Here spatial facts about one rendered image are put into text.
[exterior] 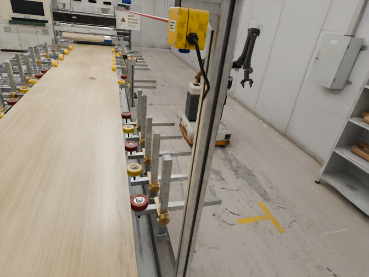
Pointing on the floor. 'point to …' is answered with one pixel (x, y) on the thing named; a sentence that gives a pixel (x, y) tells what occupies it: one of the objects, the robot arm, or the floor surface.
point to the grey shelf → (353, 123)
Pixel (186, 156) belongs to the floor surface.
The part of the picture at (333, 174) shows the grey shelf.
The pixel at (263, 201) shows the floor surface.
